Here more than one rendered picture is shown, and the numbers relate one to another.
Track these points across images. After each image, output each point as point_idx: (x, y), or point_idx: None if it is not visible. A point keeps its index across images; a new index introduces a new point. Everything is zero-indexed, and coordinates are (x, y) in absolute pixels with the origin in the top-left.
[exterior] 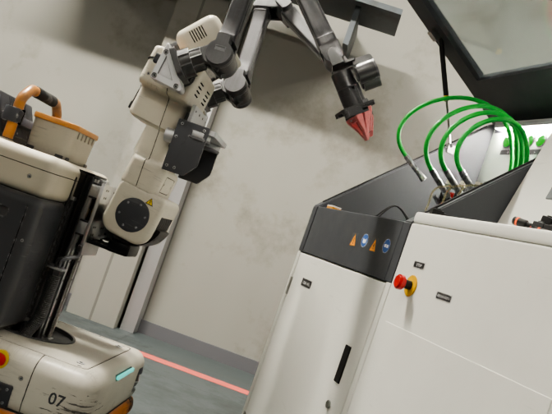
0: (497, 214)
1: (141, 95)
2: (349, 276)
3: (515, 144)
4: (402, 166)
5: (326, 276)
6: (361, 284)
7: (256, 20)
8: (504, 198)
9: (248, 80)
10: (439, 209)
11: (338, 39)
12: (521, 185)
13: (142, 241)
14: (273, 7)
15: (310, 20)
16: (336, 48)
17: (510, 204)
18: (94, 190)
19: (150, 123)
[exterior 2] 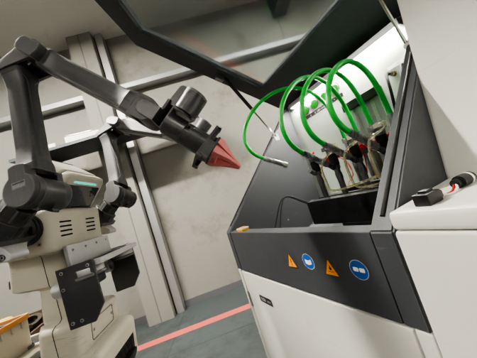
0: (434, 145)
1: (12, 272)
2: (318, 303)
3: (336, 95)
4: (259, 166)
5: (284, 297)
6: (351, 319)
7: (104, 143)
8: (426, 123)
9: (123, 184)
10: (429, 190)
11: (140, 92)
12: (429, 99)
13: None
14: (113, 130)
15: (101, 96)
16: (143, 101)
17: (439, 125)
18: None
19: (40, 289)
